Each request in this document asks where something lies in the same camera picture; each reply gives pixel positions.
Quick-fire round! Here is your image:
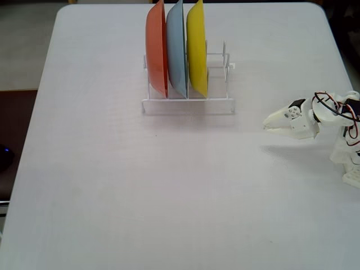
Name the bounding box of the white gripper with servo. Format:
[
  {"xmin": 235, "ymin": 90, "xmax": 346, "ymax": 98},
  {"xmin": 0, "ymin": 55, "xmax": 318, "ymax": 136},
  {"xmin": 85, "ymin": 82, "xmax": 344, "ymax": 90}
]
[{"xmin": 262, "ymin": 98, "xmax": 321, "ymax": 140}]

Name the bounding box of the yellow plate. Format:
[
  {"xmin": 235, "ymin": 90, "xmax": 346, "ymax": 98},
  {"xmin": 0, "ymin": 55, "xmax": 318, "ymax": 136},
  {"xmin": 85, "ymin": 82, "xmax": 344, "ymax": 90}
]
[{"xmin": 186, "ymin": 0, "xmax": 209, "ymax": 98}]

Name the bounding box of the light blue plate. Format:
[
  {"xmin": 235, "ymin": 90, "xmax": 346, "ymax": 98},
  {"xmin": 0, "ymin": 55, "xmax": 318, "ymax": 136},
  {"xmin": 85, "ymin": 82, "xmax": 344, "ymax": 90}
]
[{"xmin": 165, "ymin": 0, "xmax": 188, "ymax": 99}]

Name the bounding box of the orange plate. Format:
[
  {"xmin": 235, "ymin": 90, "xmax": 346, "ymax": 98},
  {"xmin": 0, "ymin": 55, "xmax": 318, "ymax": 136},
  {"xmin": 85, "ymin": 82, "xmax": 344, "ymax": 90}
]
[{"xmin": 145, "ymin": 0, "xmax": 169, "ymax": 100}]

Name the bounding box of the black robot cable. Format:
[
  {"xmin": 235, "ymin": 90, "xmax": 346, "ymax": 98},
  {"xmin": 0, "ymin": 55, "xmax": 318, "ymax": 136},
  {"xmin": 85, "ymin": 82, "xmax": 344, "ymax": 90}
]
[{"xmin": 312, "ymin": 91, "xmax": 360, "ymax": 123}]

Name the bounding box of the white wire dish rack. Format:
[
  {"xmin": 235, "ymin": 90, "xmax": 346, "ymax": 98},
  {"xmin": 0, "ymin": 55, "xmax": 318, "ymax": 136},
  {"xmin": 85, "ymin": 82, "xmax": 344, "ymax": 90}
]
[{"xmin": 141, "ymin": 40, "xmax": 236, "ymax": 115}]

